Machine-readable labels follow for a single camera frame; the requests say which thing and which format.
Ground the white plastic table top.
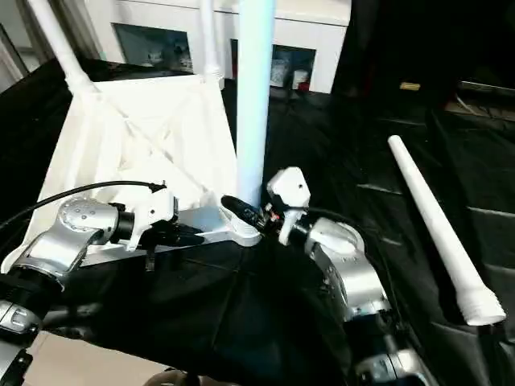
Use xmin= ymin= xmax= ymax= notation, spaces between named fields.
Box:
xmin=2 ymin=75 xmax=263 ymax=275

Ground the black work mat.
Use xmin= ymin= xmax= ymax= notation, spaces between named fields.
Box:
xmin=0 ymin=58 xmax=515 ymax=386

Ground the white blue patterned container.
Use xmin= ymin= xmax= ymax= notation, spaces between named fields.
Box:
xmin=272 ymin=60 xmax=287 ymax=88

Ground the dark left robot foot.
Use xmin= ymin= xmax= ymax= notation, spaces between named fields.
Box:
xmin=147 ymin=367 xmax=199 ymax=386

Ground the white glass door cabinet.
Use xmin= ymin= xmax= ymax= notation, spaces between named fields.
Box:
xmin=96 ymin=0 xmax=352 ymax=94

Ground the grey curtain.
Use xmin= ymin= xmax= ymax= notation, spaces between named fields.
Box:
xmin=0 ymin=0 xmax=100 ymax=77

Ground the dark metal bar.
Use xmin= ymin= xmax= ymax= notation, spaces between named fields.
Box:
xmin=458 ymin=79 xmax=515 ymax=92

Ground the black left camera cable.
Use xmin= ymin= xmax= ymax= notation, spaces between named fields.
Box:
xmin=0 ymin=179 xmax=168 ymax=235

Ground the black camera cable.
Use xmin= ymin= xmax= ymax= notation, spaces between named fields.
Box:
xmin=0 ymin=179 xmax=168 ymax=235
xmin=299 ymin=207 xmax=427 ymax=363

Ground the black right camera cable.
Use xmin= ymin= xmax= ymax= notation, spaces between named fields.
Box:
xmin=299 ymin=207 xmax=427 ymax=363

